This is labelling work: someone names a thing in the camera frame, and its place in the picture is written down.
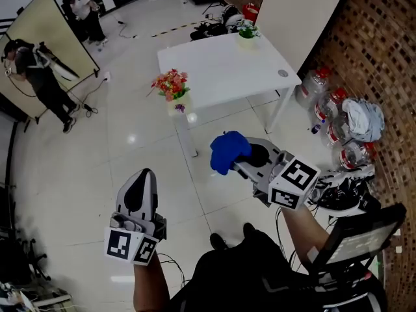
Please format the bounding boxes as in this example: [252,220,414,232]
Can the black office chair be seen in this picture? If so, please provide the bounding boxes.
[0,235,52,282]

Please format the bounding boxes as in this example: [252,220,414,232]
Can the person's right shoe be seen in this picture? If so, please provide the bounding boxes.
[242,222,257,240]

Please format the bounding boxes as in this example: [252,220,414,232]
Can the large clear water bottle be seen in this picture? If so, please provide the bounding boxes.
[324,114,354,148]
[334,140,378,172]
[313,88,348,122]
[294,66,333,109]

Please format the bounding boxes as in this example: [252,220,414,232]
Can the white arm strap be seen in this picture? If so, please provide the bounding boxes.
[306,246,322,263]

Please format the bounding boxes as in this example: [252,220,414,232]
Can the person's shoe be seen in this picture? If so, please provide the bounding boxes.
[209,232,228,252]
[242,222,257,240]

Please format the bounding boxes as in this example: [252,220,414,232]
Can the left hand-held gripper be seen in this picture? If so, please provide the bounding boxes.
[103,169,168,267]

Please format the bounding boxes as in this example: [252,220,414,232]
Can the red pink flower pot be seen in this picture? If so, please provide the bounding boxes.
[149,68,193,116]

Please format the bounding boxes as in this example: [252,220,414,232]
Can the red bag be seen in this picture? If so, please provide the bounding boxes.
[242,2,261,24]

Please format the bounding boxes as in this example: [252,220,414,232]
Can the black chest-mounted screen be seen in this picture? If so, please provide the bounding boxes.
[310,202,408,274]

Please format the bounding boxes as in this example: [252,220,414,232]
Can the yellow partition screen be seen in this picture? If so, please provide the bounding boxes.
[0,0,101,123]

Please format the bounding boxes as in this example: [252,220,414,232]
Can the person's right forearm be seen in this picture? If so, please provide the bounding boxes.
[279,203,331,269]

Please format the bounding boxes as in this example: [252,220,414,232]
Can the cluttered white rack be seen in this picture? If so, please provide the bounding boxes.
[0,281,73,312]

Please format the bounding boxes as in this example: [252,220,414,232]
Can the black white backpack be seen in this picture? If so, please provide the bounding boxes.
[14,40,81,83]

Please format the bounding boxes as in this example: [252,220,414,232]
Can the person's left shoe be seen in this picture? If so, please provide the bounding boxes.
[209,232,228,252]

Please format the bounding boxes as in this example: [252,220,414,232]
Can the person's torso in black clothing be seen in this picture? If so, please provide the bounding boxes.
[168,229,387,312]

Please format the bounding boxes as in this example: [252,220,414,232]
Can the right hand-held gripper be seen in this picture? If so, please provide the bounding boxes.
[233,136,322,211]

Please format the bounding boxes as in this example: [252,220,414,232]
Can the person's left forearm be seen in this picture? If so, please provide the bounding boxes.
[133,250,172,312]

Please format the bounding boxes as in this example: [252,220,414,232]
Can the white board panel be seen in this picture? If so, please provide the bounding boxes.
[255,0,352,74]

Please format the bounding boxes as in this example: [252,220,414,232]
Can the grey clothes pile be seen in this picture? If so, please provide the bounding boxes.
[341,97,386,143]

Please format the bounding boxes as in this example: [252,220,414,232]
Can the white table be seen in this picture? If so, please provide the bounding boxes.
[157,32,303,158]

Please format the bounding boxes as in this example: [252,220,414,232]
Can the blue cloth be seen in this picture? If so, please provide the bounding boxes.
[209,130,254,177]

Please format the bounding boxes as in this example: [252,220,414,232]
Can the black white gear pile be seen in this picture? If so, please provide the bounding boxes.
[307,164,382,216]

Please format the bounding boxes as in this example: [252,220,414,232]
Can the small potted plant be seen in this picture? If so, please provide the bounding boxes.
[236,18,262,50]

